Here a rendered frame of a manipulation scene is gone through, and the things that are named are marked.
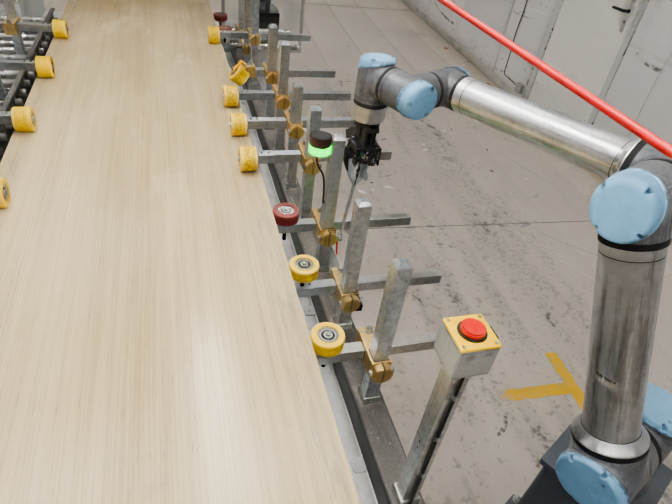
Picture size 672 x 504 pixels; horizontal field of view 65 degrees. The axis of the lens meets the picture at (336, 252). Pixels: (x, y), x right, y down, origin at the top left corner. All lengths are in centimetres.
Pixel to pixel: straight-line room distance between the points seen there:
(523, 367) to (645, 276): 159
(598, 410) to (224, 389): 76
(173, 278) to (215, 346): 25
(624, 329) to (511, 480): 122
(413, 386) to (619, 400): 127
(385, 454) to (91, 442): 62
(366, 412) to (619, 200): 74
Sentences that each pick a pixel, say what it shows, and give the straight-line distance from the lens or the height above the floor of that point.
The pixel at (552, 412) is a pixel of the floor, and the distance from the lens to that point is 249.
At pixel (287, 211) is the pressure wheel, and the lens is 157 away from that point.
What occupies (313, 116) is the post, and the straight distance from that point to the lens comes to 166.
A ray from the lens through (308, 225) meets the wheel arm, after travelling 160.
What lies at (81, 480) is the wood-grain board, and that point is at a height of 90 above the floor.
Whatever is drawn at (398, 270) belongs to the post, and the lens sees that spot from 104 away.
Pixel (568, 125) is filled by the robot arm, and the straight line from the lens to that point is 122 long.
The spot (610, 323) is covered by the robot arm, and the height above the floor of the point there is 115.
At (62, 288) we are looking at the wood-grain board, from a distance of 137.
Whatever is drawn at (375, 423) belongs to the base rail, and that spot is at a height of 70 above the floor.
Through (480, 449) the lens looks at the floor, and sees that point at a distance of 225.
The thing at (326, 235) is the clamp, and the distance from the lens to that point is 155.
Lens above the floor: 179
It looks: 38 degrees down
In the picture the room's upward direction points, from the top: 9 degrees clockwise
